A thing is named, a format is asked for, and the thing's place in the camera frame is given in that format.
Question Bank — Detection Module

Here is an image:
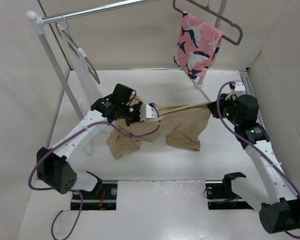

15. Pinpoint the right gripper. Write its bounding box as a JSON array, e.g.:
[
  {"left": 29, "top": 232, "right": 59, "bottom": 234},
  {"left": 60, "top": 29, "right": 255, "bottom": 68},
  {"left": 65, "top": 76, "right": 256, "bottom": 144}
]
[{"left": 209, "top": 93, "right": 243, "bottom": 126}]

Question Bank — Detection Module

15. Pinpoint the beige t shirt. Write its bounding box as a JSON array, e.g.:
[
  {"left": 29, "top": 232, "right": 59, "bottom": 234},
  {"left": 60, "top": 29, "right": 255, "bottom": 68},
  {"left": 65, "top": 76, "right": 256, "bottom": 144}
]
[{"left": 106, "top": 109, "right": 211, "bottom": 160}]

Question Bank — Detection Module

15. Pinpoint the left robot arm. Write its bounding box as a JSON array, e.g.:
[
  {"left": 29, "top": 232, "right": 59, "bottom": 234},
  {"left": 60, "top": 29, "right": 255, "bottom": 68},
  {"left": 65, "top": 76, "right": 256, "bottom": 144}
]
[{"left": 35, "top": 83, "right": 142, "bottom": 199}]

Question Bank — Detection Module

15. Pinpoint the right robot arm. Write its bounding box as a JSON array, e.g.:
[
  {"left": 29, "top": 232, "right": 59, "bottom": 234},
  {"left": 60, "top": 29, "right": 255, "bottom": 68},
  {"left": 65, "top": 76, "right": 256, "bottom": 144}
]
[{"left": 208, "top": 92, "right": 300, "bottom": 240}]

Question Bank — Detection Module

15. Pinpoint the grey hanger left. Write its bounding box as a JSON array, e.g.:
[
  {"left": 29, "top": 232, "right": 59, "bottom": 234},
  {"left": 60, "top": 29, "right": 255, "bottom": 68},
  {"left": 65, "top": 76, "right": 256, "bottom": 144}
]
[{"left": 54, "top": 13, "right": 101, "bottom": 84}]

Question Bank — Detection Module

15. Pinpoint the grey hanger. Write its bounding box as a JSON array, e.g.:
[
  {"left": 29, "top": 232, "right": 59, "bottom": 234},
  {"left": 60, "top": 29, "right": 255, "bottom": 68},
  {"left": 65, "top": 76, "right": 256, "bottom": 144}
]
[
  {"left": 172, "top": 0, "right": 243, "bottom": 47},
  {"left": 54, "top": 13, "right": 101, "bottom": 84}
]

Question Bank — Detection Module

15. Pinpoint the grey hanger right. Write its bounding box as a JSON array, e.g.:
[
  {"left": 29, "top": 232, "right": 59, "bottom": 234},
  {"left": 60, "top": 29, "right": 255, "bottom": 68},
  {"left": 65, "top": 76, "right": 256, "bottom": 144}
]
[{"left": 172, "top": 0, "right": 243, "bottom": 47}]

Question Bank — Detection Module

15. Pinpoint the white garment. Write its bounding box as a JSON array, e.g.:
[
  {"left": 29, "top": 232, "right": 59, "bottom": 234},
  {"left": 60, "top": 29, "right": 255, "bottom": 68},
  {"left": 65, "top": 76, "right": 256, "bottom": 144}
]
[{"left": 57, "top": 23, "right": 111, "bottom": 153}]

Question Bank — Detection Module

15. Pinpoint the pink patterned garment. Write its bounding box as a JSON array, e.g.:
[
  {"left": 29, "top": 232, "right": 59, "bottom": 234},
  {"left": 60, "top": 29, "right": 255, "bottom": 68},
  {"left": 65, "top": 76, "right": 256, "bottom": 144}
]
[{"left": 173, "top": 11, "right": 223, "bottom": 80}]

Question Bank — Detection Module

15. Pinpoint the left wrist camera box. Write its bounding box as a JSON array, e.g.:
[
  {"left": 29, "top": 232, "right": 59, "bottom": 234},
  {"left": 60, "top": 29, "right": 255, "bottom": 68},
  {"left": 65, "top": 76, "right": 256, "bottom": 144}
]
[{"left": 139, "top": 103, "right": 158, "bottom": 122}]

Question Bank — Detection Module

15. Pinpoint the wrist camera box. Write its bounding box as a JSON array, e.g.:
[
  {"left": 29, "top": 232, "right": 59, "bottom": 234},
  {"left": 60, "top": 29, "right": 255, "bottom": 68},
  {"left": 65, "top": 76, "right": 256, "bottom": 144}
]
[
  {"left": 139, "top": 103, "right": 158, "bottom": 122},
  {"left": 229, "top": 81, "right": 246, "bottom": 97}
]

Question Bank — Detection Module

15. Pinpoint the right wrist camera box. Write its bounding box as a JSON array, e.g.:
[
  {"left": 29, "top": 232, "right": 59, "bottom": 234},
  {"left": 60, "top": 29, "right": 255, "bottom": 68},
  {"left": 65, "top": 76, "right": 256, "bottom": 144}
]
[{"left": 229, "top": 81, "right": 246, "bottom": 97}]

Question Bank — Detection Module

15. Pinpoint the aluminium rail right side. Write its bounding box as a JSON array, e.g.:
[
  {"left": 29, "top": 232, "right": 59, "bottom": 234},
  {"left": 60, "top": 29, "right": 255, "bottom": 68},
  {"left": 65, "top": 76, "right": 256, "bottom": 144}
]
[{"left": 238, "top": 70, "right": 261, "bottom": 106}]

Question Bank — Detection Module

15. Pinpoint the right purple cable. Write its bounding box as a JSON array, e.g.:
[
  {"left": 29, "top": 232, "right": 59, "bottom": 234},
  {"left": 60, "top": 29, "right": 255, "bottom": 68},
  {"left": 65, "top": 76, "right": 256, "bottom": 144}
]
[{"left": 216, "top": 79, "right": 300, "bottom": 238}]

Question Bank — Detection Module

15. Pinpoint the purple cable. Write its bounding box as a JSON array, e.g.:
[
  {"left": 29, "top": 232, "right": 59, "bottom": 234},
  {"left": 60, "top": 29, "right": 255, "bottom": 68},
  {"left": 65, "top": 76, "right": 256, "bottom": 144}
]
[
  {"left": 216, "top": 79, "right": 300, "bottom": 238},
  {"left": 27, "top": 102, "right": 166, "bottom": 239}
]

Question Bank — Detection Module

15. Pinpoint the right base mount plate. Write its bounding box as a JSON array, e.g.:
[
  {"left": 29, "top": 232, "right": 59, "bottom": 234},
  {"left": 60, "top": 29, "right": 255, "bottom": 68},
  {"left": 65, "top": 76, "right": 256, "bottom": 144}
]
[{"left": 203, "top": 180, "right": 253, "bottom": 210}]

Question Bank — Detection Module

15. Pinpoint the base mount plate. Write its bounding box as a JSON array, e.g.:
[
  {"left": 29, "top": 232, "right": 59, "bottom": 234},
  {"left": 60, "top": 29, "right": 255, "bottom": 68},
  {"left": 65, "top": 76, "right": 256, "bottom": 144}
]
[
  {"left": 81, "top": 181, "right": 118, "bottom": 211},
  {"left": 203, "top": 180, "right": 253, "bottom": 210}
]

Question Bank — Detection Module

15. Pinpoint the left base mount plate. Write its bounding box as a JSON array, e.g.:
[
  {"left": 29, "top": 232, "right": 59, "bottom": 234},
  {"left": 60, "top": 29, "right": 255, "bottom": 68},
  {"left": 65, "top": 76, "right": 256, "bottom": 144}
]
[{"left": 81, "top": 181, "right": 118, "bottom": 211}]

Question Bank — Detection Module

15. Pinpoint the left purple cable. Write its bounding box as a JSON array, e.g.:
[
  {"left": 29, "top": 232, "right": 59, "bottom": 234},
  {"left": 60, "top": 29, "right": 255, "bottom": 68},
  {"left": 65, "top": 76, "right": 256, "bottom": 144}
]
[{"left": 27, "top": 102, "right": 166, "bottom": 239}]

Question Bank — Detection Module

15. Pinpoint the clothes rack frame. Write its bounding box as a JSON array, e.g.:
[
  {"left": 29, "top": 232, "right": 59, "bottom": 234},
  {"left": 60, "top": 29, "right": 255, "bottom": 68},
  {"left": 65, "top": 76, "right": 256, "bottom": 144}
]
[{"left": 26, "top": 0, "right": 228, "bottom": 120}]

